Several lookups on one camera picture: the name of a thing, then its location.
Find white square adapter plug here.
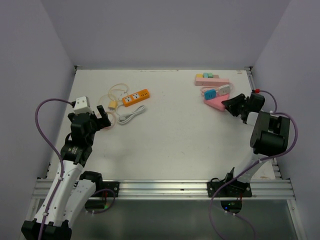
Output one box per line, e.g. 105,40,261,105
217,84,232,96

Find pink triangular power strip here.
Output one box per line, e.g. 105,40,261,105
203,94,230,112

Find blue square adapter plug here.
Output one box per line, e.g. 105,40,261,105
203,89,217,101

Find orange power strip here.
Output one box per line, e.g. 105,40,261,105
122,89,150,107

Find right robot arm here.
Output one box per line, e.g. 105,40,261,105
212,90,291,198

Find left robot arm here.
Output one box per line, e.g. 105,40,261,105
21,102,111,240

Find long pink power strip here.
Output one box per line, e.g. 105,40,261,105
194,77,230,87

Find pink charging cable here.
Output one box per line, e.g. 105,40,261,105
102,111,117,130

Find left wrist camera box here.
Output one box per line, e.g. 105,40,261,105
73,96,93,115

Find yellow charging cable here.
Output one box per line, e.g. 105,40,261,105
97,83,131,108

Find aluminium right side rail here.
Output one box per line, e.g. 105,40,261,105
244,66,283,180

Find aluminium rail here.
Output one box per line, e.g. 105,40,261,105
31,178,297,200
244,66,283,180

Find pink power strip cord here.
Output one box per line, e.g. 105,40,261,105
200,83,236,96

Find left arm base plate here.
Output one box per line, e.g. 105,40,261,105
91,180,120,198

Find aluminium front rail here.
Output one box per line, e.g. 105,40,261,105
31,178,297,200

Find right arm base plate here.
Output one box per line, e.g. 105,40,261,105
206,178,253,198

